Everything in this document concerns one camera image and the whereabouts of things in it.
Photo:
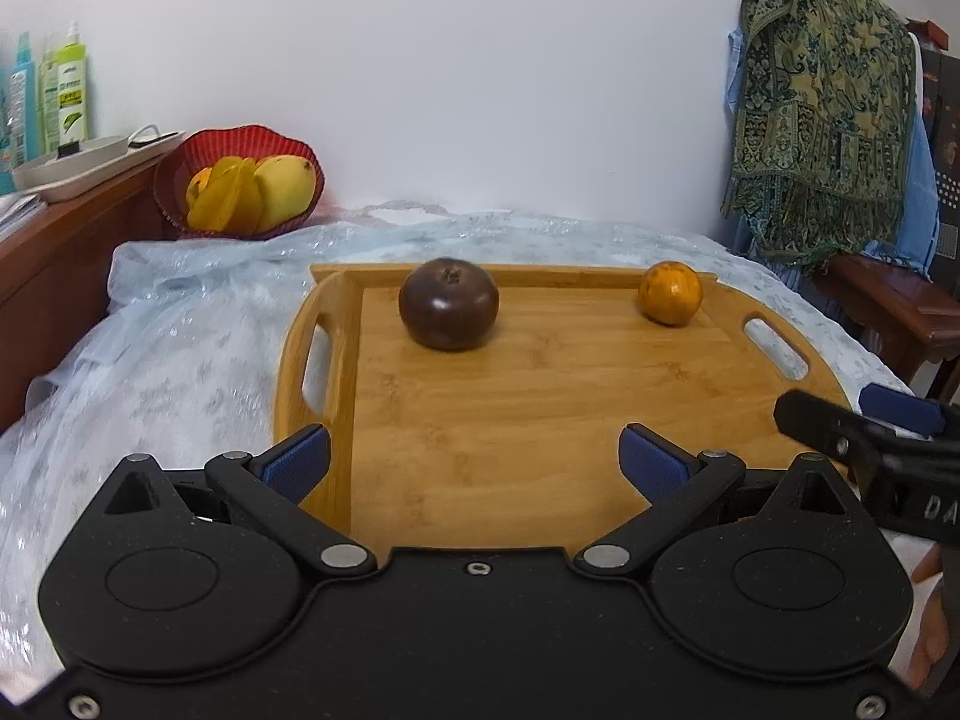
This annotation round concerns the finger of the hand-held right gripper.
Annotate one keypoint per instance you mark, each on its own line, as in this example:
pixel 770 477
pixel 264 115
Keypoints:
pixel 810 416
pixel 900 406

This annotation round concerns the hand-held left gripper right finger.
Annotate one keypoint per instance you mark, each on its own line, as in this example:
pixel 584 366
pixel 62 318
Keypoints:
pixel 651 463

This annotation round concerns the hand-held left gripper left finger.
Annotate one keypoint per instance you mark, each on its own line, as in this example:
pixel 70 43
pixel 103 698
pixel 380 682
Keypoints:
pixel 296 459

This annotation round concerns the wooden serving tray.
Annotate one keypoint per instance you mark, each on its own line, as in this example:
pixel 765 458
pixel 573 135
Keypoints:
pixel 487 420

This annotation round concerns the red woven basket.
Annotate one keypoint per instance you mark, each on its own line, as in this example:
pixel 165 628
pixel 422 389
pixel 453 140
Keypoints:
pixel 232 136

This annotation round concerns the person's right hand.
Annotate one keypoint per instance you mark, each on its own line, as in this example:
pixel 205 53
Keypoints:
pixel 936 637

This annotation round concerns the brown wooden chair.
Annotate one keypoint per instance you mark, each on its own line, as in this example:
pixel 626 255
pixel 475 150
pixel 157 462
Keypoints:
pixel 892 307

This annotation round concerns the white lace tablecloth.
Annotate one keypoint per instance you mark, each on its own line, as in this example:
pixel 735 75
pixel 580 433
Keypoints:
pixel 187 360

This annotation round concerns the large orange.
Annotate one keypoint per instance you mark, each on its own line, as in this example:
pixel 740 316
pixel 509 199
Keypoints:
pixel 670 294

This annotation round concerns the dark purple round fruit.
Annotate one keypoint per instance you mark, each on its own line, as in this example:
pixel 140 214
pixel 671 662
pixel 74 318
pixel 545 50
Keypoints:
pixel 448 307

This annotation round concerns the yellow mango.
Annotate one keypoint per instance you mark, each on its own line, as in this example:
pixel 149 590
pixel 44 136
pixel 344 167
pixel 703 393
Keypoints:
pixel 285 191

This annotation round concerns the yellow starfruit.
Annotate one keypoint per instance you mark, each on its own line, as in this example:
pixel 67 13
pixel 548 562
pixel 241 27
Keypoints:
pixel 229 199

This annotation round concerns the brown wooden cabinet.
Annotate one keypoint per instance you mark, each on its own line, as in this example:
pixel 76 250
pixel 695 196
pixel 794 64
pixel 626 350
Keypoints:
pixel 60 262

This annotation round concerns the green patterned fringed shawl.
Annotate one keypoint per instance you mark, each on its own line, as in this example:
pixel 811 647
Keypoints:
pixel 817 90

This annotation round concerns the white plastic tray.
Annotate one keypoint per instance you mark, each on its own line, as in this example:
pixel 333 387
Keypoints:
pixel 67 169

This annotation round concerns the stack of papers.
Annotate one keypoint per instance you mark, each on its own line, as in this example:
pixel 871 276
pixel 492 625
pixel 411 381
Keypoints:
pixel 16 214

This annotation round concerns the small black box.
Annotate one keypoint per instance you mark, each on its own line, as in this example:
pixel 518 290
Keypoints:
pixel 70 148

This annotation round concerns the green white spray bottle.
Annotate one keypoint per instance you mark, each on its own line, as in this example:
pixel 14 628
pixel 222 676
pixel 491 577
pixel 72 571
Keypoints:
pixel 72 90

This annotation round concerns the teal spray bottle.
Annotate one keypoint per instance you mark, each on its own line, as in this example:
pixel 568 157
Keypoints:
pixel 24 105
pixel 4 135

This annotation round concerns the pale green bottle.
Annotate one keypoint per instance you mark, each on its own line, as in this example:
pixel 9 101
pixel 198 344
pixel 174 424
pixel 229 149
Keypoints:
pixel 49 94

